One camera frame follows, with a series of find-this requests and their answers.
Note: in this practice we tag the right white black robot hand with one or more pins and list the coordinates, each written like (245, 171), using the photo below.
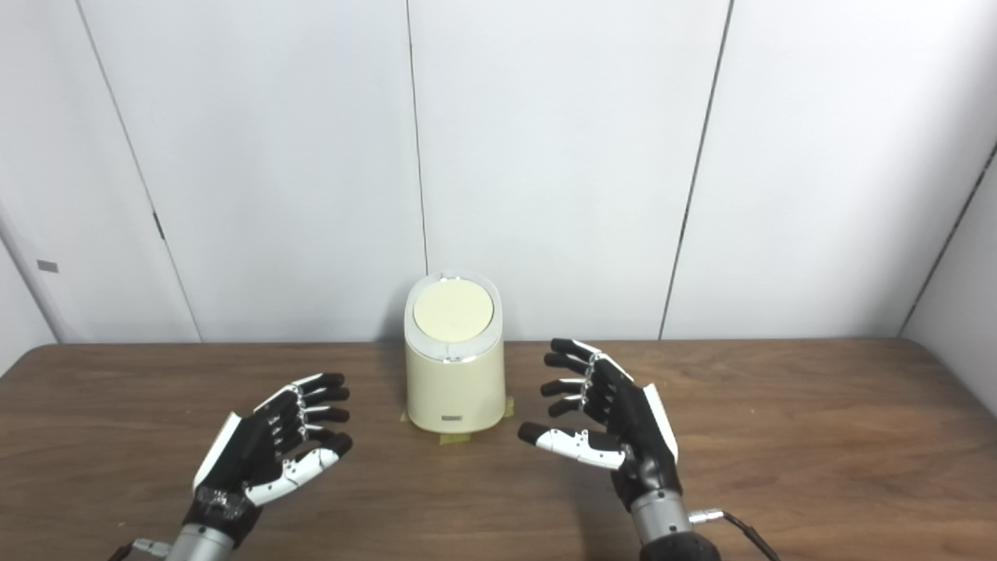
(639, 436)

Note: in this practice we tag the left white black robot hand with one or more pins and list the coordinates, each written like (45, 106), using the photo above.
(237, 460)

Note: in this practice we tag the cream round bin lid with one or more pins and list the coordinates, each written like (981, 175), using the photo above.
(453, 309)

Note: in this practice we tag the cream-colored round bin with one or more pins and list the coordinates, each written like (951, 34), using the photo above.
(456, 389)

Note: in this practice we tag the black wall panel hinge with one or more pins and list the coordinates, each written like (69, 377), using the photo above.
(159, 225)

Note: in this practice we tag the grey wall label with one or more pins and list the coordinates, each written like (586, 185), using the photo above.
(47, 266)

